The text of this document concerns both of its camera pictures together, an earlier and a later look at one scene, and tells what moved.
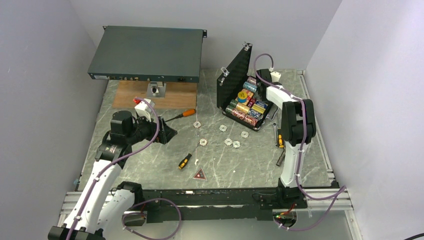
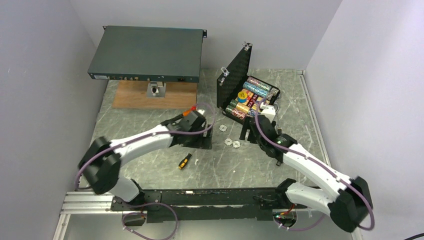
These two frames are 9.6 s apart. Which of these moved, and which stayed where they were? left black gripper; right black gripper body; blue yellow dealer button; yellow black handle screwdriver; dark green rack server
Moved: right black gripper body; left black gripper
Stayed: yellow black handle screwdriver; dark green rack server; blue yellow dealer button
